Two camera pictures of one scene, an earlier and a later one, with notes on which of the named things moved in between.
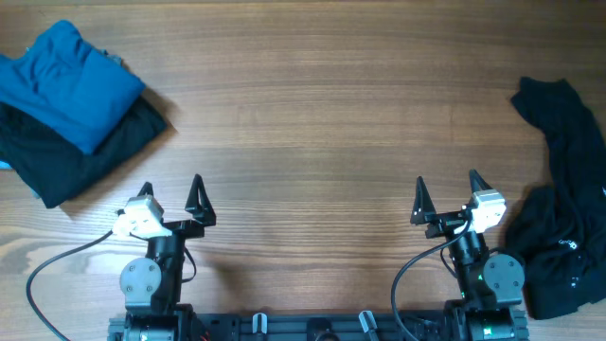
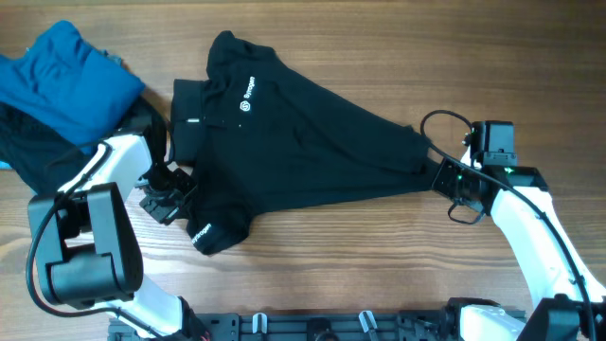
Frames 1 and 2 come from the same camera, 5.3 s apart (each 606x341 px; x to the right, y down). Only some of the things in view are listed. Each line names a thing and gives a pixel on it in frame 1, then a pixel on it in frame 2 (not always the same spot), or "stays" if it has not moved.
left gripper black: (179, 225) -> (167, 202)
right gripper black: (448, 218) -> (445, 181)
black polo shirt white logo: (557, 231) -> (260, 134)
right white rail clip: (367, 320) stays
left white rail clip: (264, 322) stays
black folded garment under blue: (54, 165) stays
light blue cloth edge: (5, 166) stays
